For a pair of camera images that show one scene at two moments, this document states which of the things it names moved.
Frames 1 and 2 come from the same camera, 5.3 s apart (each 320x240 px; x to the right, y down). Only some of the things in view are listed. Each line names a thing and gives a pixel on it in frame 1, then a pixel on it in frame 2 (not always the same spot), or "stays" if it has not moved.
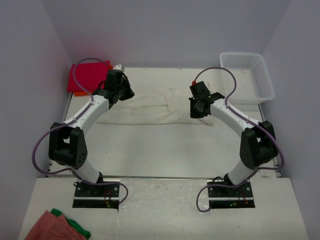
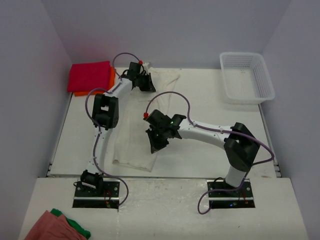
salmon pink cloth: (50, 227) stays
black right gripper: (193, 114) -> (155, 146)
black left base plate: (90, 196) stays
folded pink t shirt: (89, 75) stays
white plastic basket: (254, 85) stays
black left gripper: (129, 94) -> (148, 87)
